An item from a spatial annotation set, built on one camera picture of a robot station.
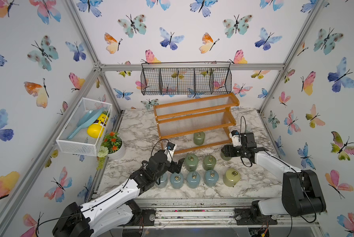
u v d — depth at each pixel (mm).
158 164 574
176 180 776
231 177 789
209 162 850
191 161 846
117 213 571
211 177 794
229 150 809
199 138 939
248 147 698
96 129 697
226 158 926
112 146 855
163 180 788
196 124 1145
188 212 772
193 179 789
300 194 433
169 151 670
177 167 709
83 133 692
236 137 825
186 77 982
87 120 673
